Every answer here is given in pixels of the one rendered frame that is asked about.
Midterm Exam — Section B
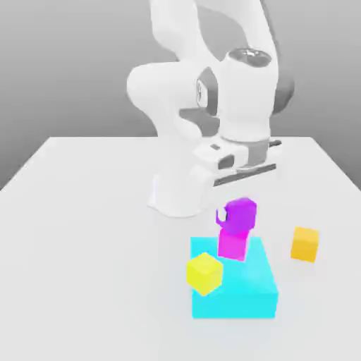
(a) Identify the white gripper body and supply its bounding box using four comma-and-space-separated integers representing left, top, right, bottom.
211, 163, 279, 203

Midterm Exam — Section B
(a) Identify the small magenta cube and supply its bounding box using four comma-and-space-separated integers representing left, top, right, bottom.
217, 228, 251, 262

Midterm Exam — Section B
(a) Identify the small yellow cube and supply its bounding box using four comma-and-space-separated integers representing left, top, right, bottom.
185, 252, 224, 297

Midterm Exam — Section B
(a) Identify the small orange cube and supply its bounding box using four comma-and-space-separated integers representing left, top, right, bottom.
290, 226, 320, 264

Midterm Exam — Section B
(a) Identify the large cyan box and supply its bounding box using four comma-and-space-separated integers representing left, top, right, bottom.
190, 235, 279, 320

